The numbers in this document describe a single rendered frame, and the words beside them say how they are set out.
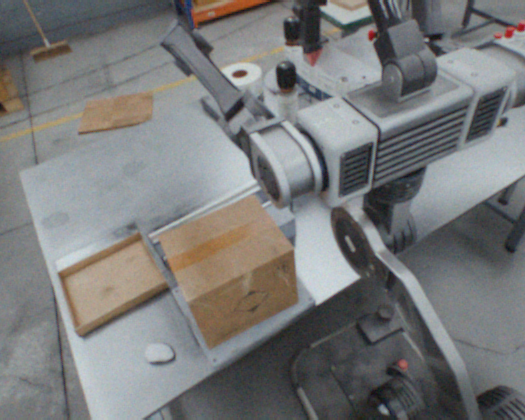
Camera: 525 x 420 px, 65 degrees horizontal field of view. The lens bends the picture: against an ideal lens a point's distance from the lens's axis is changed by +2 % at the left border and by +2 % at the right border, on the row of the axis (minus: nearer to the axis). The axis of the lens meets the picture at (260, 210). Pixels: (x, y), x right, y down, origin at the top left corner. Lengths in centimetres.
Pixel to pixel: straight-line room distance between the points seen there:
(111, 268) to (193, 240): 49
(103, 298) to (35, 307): 130
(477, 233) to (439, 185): 105
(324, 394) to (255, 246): 90
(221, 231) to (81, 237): 72
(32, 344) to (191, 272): 167
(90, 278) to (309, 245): 76
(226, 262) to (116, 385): 49
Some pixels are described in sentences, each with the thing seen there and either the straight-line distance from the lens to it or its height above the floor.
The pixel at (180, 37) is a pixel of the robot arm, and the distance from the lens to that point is 112.
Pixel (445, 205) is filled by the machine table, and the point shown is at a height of 83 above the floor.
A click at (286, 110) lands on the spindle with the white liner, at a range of 173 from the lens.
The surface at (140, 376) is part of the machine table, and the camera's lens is 130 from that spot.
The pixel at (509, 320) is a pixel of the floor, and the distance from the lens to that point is 240.
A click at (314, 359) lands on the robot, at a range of 186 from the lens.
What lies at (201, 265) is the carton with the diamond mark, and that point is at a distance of 106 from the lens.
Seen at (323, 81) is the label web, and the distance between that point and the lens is 185.
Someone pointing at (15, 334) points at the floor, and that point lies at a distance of 271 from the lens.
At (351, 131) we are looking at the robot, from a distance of 72.
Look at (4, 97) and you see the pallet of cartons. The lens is 452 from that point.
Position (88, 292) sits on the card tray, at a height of 83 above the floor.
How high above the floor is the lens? 195
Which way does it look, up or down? 47 degrees down
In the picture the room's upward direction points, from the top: 9 degrees counter-clockwise
